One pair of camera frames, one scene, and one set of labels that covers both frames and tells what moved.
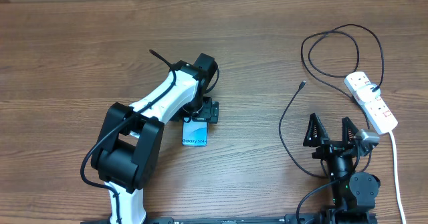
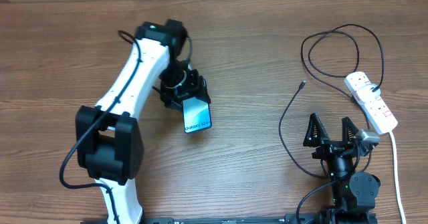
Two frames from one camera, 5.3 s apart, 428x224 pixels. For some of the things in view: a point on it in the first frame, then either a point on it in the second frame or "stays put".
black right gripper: [327, 147] stays put
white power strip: [381, 118] stays put
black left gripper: [208, 110] -> [195, 88]
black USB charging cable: [336, 29] stays put
